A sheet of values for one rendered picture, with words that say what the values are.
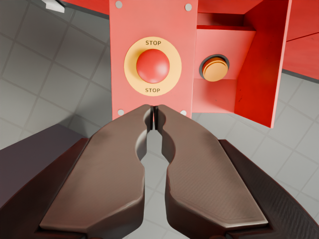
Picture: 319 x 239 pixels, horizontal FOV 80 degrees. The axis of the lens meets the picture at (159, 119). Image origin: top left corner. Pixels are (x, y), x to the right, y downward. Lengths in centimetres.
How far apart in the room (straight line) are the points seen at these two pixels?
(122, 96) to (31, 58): 97
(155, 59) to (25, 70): 103
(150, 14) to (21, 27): 102
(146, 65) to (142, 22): 6
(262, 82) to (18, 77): 113
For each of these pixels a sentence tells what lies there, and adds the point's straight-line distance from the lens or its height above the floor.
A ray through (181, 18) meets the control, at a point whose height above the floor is 78.
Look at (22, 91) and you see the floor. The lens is 123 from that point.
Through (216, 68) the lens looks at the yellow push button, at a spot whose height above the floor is 73.
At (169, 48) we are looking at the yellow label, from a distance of 25.
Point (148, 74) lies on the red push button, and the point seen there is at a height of 80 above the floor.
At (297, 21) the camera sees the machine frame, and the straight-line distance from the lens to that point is 59.
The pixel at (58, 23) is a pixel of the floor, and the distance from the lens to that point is 116.
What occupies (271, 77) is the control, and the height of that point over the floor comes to 80.
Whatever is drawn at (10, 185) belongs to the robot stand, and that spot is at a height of 52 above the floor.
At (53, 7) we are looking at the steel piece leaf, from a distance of 118.
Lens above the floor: 103
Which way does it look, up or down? 78 degrees down
